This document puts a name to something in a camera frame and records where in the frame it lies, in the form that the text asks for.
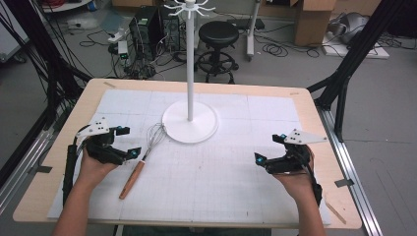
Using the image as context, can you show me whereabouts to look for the person's dark trousers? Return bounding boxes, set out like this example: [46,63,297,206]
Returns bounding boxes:
[114,225,273,236]

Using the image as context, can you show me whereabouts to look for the wire whisk with wooden handle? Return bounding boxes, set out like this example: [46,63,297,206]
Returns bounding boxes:
[118,122,168,201]

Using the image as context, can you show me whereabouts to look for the aluminium rail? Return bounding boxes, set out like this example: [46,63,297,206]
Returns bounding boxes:
[0,106,68,215]
[316,106,384,236]

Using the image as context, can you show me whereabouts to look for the white hook stand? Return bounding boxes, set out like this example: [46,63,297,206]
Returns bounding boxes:
[161,0,219,145]

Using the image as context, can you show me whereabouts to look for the black computer tower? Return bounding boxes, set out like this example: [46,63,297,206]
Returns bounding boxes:
[128,5,165,62]
[160,13,182,53]

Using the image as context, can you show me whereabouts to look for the coiled black cable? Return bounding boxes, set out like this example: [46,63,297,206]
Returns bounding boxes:
[262,42,290,59]

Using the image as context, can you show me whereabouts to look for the thin wooden stick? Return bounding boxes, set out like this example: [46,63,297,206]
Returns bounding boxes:
[324,200,348,226]

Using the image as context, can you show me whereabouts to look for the cardboard box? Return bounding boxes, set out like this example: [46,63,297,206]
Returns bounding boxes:
[293,0,337,47]

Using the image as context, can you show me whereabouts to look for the black sleeved cable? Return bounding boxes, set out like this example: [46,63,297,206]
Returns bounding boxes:
[304,151,325,208]
[62,125,91,207]

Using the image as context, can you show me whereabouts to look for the white power strip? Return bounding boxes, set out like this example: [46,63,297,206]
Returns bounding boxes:
[107,29,128,44]

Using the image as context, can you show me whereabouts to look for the white grid mat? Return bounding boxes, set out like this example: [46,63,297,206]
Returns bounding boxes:
[47,88,331,226]

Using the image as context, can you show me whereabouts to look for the black metal frame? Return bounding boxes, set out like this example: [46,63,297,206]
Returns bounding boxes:
[307,0,407,143]
[0,0,93,131]

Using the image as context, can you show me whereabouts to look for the black round stool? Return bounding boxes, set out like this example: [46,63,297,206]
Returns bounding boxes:
[195,21,240,85]

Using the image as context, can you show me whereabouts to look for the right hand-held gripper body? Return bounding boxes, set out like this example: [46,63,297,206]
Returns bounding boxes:
[264,128,328,175]

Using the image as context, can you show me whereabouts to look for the person's left hand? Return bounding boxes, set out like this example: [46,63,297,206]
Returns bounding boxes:
[78,147,119,190]

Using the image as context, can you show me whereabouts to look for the person's right hand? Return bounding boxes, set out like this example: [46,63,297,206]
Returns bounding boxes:
[273,147,318,206]

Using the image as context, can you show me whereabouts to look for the white adapter box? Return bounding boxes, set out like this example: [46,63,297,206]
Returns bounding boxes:
[117,40,130,60]

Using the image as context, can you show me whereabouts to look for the grey device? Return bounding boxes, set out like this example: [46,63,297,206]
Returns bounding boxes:
[328,12,371,45]

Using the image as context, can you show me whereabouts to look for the black tape strip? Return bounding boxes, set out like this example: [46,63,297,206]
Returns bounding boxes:
[28,165,53,175]

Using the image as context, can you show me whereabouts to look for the grey tape strip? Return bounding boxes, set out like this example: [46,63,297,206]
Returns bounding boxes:
[333,178,356,189]

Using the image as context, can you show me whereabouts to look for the white board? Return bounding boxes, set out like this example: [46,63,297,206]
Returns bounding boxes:
[321,32,390,60]

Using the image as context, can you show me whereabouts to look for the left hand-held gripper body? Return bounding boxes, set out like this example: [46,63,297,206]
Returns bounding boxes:
[76,116,132,166]

